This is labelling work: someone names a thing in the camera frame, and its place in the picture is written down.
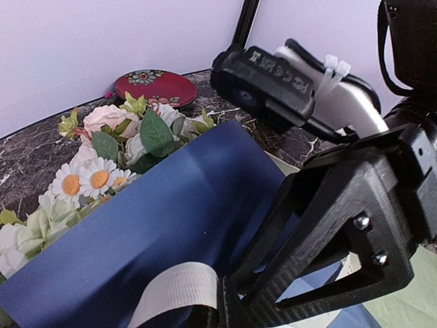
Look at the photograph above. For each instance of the yellow-green wrapping paper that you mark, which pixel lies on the yellow-green wrapping paper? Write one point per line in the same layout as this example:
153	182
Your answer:
412	306

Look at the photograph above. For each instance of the light blue wrapping paper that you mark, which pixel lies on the light blue wrapping paper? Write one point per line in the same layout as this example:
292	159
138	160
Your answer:
204	203

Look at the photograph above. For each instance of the right black frame post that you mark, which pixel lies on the right black frame post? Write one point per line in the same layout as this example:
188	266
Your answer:
245	22

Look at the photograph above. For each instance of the red decorated round plate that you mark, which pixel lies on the red decorated round plate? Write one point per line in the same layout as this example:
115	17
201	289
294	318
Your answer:
157	86

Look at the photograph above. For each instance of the cream ribbon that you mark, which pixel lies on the cream ribbon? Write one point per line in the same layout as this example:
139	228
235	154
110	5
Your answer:
183	285

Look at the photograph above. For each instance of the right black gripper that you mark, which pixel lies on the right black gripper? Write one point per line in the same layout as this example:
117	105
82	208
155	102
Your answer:
361	214

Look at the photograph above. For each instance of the cream rose stem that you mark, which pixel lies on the cream rose stem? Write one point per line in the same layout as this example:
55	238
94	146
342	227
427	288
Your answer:
123	122

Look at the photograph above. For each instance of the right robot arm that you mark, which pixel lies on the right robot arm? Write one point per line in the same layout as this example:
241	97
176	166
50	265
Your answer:
407	58

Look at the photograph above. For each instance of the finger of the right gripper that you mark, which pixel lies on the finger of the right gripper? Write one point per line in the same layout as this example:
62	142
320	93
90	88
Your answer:
284	247

